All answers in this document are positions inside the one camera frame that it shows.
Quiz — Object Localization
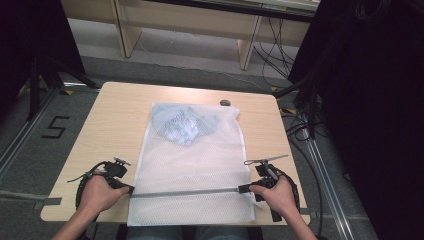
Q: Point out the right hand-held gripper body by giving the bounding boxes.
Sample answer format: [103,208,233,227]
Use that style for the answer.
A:
[243,153,290,190]

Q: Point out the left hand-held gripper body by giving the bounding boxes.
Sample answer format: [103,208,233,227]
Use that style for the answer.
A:
[104,156,132,190]

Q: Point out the white mesh laundry bag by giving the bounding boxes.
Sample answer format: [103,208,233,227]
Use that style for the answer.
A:
[126,101,257,227]

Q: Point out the person's right hand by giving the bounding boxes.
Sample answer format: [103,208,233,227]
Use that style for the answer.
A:
[249,175,300,220]

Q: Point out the person's left hand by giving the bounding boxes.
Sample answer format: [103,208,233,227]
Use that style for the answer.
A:
[77,174,131,218]

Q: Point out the light blue garment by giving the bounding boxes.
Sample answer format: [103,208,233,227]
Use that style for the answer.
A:
[151,103,222,147]

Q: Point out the black metal stand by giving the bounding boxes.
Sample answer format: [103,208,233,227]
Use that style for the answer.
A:
[273,75,322,141]
[25,55,101,122]

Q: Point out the black curtain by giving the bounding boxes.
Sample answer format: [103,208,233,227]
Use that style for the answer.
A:
[0,0,87,113]
[287,0,424,240]

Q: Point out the light wooden desk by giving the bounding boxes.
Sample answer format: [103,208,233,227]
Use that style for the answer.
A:
[61,0,322,71]

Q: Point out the right hand-held gripper cable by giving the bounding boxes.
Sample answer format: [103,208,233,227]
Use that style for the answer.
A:
[270,168,302,223]

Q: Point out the metal floor rail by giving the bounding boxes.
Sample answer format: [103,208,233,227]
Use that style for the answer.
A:
[0,87,63,183]
[299,126,355,240]

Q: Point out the black floor cables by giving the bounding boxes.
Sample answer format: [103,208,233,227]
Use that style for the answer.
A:
[279,105,326,238]

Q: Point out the black hanging cables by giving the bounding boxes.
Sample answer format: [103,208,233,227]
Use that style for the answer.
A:
[252,16,298,88]

